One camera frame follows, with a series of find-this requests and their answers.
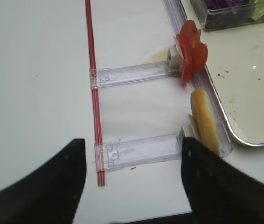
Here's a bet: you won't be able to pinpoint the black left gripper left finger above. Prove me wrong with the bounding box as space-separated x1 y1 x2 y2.
0 139 87 224

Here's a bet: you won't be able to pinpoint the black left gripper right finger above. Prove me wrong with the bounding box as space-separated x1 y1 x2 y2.
181 137 264 224

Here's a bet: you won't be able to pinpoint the clear tomato pusher track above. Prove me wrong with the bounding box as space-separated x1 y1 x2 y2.
90 61 179 89

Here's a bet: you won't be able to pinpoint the red tomato slices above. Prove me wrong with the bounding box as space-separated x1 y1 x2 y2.
176 20 208 85

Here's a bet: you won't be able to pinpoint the white tomato pusher block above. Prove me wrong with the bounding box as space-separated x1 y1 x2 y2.
166 36 184 72

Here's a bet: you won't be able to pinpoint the white bun slice inner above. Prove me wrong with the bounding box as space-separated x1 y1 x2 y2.
191 89 220 156

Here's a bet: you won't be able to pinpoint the left red rod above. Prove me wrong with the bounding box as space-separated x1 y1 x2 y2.
84 0 107 187

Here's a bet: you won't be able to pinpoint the white bun pusher block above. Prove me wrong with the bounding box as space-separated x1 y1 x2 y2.
177 114 201 147

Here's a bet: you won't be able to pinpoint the clear bun slice pusher track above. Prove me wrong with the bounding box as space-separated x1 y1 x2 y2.
95 134 181 172

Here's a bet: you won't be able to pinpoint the white rectangular metal tray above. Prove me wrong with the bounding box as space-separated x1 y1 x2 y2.
178 0 264 147

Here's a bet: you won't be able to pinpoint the clear plastic salad container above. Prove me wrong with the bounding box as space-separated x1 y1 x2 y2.
190 0 264 31

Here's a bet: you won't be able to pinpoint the purple cabbage leaves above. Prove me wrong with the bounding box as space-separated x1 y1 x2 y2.
204 0 246 10

